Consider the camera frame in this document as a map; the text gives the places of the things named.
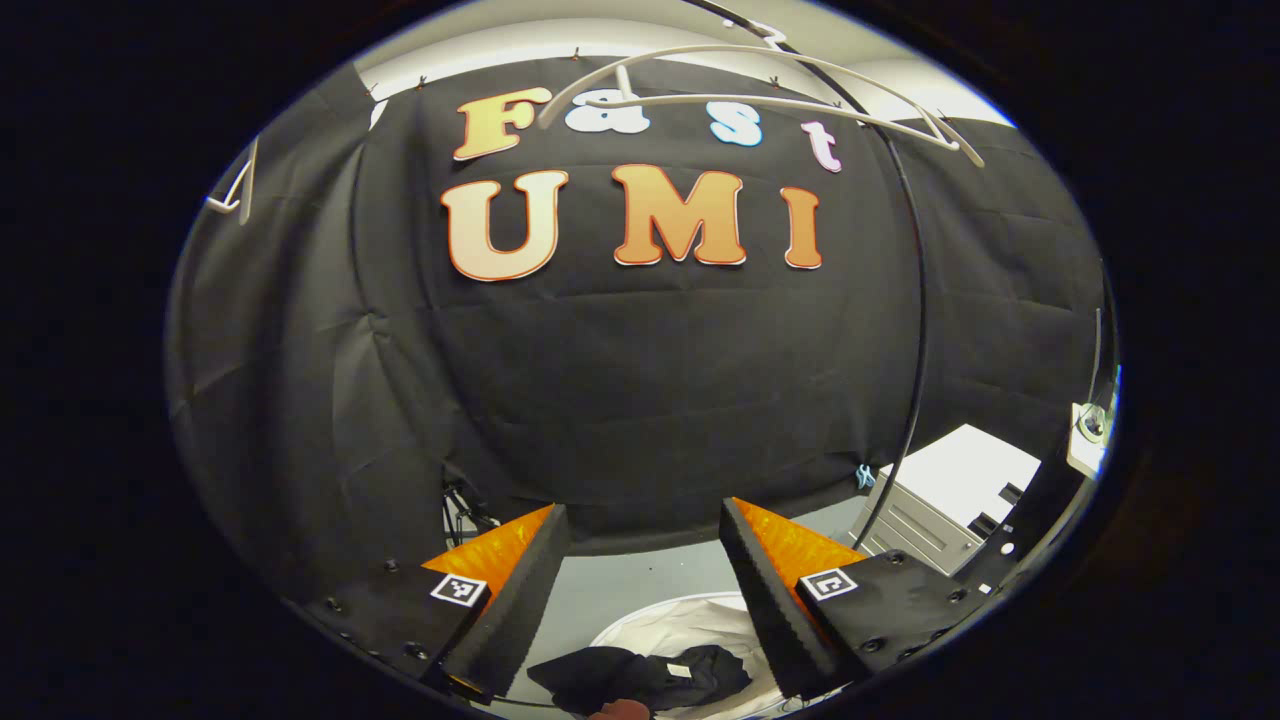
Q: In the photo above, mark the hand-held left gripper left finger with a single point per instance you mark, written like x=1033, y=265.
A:
x=515, y=620

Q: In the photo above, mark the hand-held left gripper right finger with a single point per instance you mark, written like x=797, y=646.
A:
x=775, y=620

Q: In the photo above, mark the white laundry hamper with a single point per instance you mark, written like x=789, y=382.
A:
x=690, y=625

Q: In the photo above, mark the black knit jacket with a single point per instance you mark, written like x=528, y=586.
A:
x=620, y=675

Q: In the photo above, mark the black clothes rack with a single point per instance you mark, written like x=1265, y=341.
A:
x=922, y=300

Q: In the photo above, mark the white plastic hanger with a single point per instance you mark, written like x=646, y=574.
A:
x=243, y=190
x=700, y=48

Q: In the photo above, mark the blue clip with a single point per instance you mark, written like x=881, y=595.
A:
x=865, y=477

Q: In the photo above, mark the white metal cabinet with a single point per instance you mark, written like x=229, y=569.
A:
x=960, y=470

